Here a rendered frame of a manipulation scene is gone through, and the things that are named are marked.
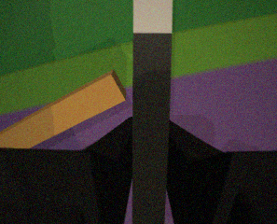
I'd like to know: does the orange wooden mallet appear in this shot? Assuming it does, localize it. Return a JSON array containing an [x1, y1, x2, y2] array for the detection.
[[0, 69, 126, 148]]

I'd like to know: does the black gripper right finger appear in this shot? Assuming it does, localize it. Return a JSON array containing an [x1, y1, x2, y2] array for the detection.
[[166, 121, 277, 224]]

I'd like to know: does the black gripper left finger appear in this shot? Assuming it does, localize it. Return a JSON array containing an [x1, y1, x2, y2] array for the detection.
[[0, 117, 132, 224]]

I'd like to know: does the dark green flat mat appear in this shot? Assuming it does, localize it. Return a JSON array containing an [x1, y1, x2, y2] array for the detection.
[[0, 0, 277, 76]]

